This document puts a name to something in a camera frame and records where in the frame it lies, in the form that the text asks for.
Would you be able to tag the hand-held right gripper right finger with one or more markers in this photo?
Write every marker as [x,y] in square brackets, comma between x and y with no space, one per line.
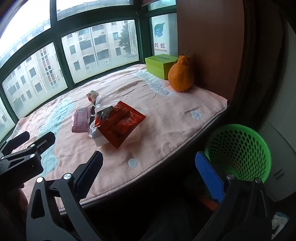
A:
[208,176]

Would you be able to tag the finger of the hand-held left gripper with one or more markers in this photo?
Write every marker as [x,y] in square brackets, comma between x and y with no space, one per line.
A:
[19,138]
[45,139]

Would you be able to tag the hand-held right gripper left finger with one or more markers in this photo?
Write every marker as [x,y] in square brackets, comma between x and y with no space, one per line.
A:
[89,173]

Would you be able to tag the maroon snack packet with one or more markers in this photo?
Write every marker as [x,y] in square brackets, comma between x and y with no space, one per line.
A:
[81,120]

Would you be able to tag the green mesh plastic basket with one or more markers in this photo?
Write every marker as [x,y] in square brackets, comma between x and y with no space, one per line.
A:
[240,148]

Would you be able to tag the red snack wrapper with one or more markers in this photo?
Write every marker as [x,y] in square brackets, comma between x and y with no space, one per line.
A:
[120,125]

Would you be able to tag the clear round plastic container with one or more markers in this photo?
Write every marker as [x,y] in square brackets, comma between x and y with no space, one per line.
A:
[135,137]

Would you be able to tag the small wrapper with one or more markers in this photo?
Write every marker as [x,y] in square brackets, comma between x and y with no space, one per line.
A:
[92,95]

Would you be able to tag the clear square plastic lid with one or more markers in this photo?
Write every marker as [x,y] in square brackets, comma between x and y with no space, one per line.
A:
[104,99]

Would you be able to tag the person's left hand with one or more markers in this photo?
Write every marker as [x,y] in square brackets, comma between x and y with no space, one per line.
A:
[22,199]

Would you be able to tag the orange flat object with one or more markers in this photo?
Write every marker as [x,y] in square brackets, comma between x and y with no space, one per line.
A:
[209,204]

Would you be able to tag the pink flower blanket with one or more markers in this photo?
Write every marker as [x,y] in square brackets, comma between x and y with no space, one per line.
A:
[161,111]

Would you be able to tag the white and blue cloth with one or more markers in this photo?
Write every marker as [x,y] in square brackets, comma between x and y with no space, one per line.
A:
[279,221]

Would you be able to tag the white cabinet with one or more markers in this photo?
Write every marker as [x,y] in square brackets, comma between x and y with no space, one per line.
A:
[282,104]

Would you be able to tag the orange citrus fruit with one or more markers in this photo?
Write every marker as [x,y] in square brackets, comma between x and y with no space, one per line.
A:
[180,76]

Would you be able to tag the beige apartment building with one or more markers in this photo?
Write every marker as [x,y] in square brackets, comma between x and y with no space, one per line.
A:
[92,46]

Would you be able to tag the green tissue box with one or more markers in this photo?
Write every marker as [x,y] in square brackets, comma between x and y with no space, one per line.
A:
[157,63]

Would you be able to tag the brown wooden cabinet panel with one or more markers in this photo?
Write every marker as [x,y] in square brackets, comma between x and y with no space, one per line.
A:
[208,34]

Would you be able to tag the window sticker with blue figure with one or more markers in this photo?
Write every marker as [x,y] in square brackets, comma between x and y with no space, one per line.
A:
[161,30]

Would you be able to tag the green window frame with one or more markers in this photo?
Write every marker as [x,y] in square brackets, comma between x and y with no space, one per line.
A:
[59,53]

